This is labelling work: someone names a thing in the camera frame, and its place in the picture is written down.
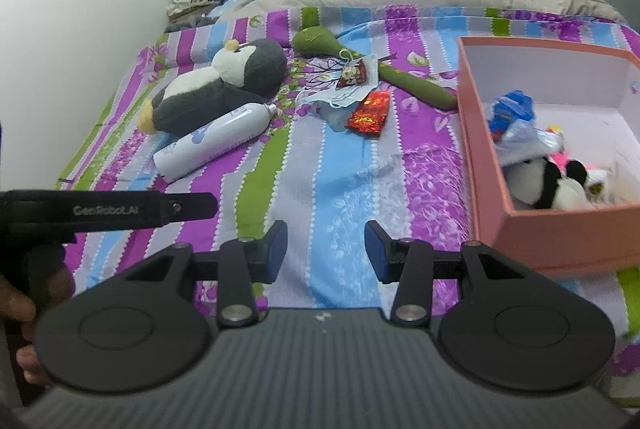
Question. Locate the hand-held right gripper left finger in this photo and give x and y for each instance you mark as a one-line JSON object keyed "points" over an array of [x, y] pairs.
{"points": [[272, 254]]}

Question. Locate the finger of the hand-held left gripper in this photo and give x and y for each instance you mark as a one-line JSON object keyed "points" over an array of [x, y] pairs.
{"points": [[192, 206]]}

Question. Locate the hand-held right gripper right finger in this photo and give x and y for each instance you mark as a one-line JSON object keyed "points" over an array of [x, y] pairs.
{"points": [[377, 254]]}

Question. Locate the pink cardboard box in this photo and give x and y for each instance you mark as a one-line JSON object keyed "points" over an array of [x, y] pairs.
{"points": [[480, 209]]}

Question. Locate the red foil packet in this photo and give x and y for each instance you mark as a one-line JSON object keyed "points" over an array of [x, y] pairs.
{"points": [[370, 114]]}

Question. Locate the light blue face mask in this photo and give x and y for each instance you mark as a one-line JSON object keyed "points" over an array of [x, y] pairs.
{"points": [[335, 96]]}

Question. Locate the panda plush toy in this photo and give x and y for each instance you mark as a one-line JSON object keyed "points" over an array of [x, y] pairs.
{"points": [[530, 184]]}

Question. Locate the brown snack packet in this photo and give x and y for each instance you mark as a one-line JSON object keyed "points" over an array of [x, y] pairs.
{"points": [[352, 74]]}

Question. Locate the clear plastic bag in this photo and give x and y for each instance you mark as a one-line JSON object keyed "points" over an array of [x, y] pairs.
{"points": [[530, 141]]}

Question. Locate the blue plastic bag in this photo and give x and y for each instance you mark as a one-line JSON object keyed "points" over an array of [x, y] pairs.
{"points": [[512, 114]]}

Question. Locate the pink toy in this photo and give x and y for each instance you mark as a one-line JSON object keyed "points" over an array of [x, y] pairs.
{"points": [[559, 156]]}

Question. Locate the person's left hand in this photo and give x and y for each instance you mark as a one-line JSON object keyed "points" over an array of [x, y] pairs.
{"points": [[17, 305]]}

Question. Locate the white spray can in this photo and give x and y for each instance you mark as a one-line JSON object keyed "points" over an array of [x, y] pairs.
{"points": [[215, 141]]}

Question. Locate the grey penguin plush toy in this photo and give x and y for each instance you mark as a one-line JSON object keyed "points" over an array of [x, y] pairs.
{"points": [[200, 101]]}

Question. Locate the grey cloth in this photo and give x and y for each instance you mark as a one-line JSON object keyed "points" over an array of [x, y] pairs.
{"points": [[187, 24]]}

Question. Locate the green plush hammer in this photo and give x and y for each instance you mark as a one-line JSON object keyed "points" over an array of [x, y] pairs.
{"points": [[315, 41]]}

